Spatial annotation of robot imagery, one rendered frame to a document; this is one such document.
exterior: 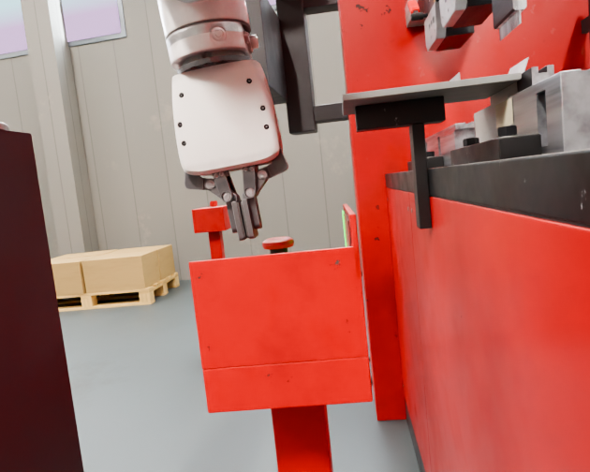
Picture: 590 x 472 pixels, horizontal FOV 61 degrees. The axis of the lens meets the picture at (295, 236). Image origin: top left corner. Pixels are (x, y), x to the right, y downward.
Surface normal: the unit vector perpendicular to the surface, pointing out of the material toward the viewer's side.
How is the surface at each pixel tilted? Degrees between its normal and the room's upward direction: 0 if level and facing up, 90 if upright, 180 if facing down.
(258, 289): 90
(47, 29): 90
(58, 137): 90
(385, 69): 90
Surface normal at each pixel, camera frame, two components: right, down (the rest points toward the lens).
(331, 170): -0.19, 0.12
